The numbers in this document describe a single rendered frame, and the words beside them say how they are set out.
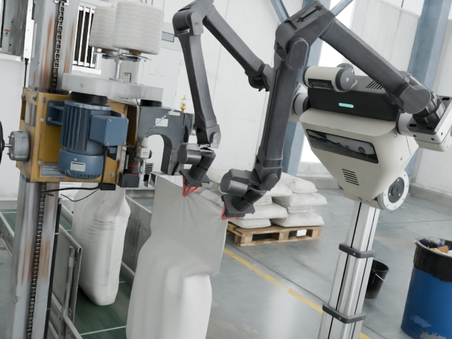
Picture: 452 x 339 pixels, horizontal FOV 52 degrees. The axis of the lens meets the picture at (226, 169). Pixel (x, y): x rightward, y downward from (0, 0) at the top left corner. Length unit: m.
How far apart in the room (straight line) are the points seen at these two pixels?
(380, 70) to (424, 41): 9.15
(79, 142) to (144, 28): 0.43
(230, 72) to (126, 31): 5.45
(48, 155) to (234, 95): 5.53
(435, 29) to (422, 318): 7.57
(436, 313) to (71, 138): 2.68
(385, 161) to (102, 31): 1.12
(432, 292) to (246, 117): 4.60
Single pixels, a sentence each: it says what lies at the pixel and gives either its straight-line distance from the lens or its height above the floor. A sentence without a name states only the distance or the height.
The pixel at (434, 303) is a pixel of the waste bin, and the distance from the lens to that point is 3.46.
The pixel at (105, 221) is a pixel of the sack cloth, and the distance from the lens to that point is 2.17.
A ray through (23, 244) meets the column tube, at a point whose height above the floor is 0.77.
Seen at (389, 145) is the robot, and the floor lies 1.36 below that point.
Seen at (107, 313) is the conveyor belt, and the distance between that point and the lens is 2.25.
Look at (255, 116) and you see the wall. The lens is 7.39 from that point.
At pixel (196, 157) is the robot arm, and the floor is 1.22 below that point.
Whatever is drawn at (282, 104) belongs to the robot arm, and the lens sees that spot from 1.15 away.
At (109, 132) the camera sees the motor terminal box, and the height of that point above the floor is 1.26.
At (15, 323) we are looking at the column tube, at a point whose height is 0.45.
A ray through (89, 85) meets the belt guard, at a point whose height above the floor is 1.39.
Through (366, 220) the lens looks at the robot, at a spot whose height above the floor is 1.06.
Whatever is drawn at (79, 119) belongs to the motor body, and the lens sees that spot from 1.56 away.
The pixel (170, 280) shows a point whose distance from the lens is 1.62.
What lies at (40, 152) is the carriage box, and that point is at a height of 1.13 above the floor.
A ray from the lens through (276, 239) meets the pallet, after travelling 4.94.
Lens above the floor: 1.43
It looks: 9 degrees down
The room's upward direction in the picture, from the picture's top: 9 degrees clockwise
